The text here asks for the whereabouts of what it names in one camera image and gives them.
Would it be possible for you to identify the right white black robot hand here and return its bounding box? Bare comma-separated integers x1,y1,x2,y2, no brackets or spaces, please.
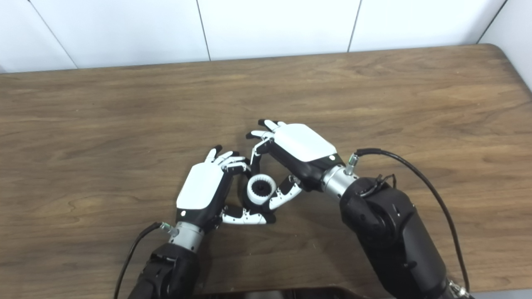
246,119,360,210

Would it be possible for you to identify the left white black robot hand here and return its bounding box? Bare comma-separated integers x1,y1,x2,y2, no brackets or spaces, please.
168,145,277,254

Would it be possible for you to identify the white plastic ring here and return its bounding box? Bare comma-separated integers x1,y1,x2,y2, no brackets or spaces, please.
247,174,277,206

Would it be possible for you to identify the round black plastic part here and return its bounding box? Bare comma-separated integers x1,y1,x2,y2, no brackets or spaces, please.
244,179,276,214

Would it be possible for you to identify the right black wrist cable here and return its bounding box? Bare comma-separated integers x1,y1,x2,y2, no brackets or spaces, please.
345,148,471,293

